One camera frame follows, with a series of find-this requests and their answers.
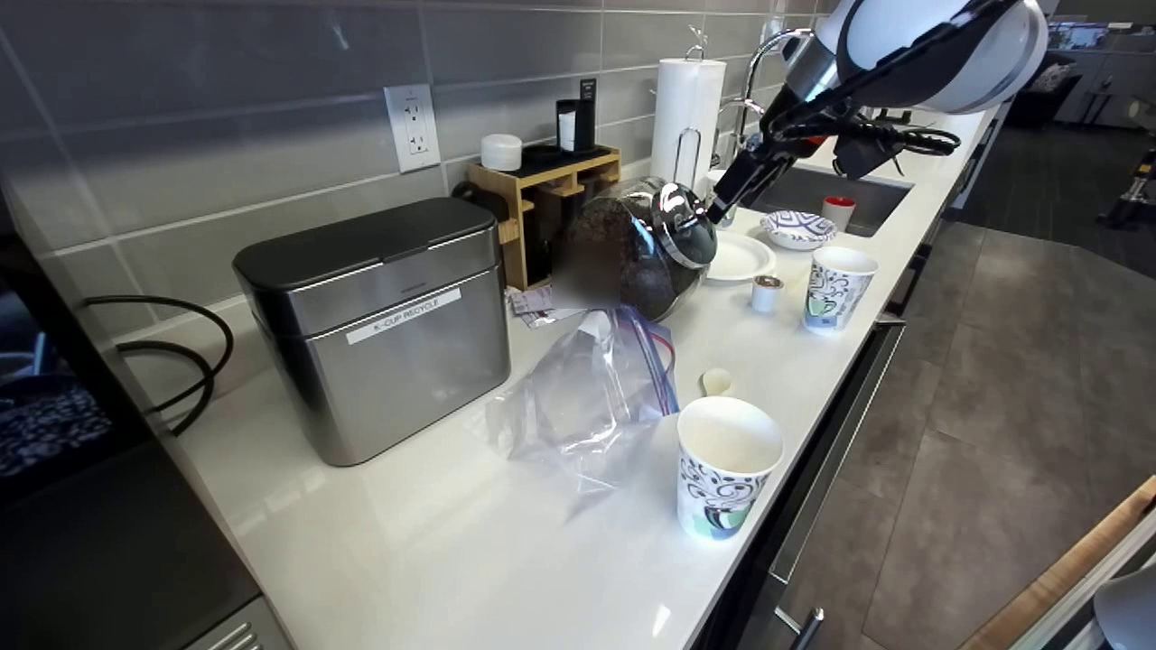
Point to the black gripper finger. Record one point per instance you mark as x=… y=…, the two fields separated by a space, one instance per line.
x=724 y=202

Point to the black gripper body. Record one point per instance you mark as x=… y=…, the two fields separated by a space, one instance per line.
x=771 y=153

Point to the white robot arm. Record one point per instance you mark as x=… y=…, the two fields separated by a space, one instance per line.
x=946 y=56

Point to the blue patterned paper plate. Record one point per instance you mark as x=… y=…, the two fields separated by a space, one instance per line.
x=797 y=233

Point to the white plate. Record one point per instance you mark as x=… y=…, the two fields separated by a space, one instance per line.
x=741 y=257

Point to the chrome faucet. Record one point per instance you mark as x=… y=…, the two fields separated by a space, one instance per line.
x=778 y=44

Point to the white paper towel roll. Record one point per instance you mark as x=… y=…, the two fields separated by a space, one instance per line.
x=689 y=94

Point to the small coffee pod cup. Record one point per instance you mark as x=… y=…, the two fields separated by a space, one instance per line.
x=764 y=295

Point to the patterned paper cup front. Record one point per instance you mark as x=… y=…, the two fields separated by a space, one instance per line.
x=836 y=285

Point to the patterned paper cup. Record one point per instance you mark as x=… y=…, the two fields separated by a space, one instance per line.
x=836 y=285
x=727 y=453

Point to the glass jar of coffee beans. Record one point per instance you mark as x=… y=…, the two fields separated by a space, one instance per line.
x=617 y=257

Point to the black box on organizer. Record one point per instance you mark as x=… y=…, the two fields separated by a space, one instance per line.
x=575 y=122

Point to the wooden pod organizer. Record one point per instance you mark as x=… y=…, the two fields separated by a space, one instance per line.
x=546 y=180

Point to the small white round container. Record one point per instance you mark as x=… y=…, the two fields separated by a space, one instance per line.
x=500 y=148

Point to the patterned paper cup left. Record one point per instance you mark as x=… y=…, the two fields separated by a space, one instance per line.
x=727 y=453

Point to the clear zip plastic bag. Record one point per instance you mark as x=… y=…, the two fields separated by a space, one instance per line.
x=591 y=406

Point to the stainless steel bin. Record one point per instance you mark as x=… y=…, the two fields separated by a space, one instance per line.
x=386 y=324

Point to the white wall outlet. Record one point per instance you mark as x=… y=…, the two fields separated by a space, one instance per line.
x=414 y=124

